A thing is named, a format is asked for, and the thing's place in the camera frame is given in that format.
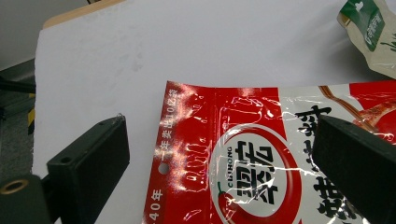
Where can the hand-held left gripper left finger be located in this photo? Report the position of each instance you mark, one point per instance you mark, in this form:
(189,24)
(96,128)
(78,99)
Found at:
(90,161)

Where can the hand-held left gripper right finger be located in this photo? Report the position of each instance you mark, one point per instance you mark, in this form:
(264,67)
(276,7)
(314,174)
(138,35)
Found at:
(358,168)

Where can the red seasoning packet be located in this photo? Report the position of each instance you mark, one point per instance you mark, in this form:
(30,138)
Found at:
(193,140)

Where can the beige green seasoning packet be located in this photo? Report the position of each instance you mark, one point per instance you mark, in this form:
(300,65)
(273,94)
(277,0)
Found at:
(383,53)

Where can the white table cover sheet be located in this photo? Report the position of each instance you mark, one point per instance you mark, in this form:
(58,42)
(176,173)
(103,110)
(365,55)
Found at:
(186,46)

